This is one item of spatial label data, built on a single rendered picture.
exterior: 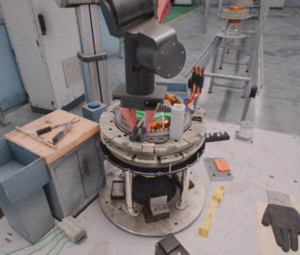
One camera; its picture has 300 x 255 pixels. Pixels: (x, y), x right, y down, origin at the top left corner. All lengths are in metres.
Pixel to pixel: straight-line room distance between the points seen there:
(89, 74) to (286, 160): 0.93
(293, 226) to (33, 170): 0.78
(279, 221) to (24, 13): 2.66
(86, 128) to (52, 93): 2.26
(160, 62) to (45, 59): 2.54
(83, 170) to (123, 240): 0.25
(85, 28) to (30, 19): 1.79
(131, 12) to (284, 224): 0.76
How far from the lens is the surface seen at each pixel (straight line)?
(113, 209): 0.83
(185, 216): 0.82
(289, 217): 0.93
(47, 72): 2.90
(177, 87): 1.06
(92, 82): 1.09
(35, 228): 0.81
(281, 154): 1.23
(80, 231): 0.79
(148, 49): 0.38
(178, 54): 0.38
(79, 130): 0.73
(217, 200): 0.90
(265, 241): 0.86
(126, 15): 0.40
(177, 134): 0.60
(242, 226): 0.87
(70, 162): 0.73
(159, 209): 0.78
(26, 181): 0.66
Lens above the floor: 1.44
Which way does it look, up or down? 33 degrees down
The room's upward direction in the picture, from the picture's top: straight up
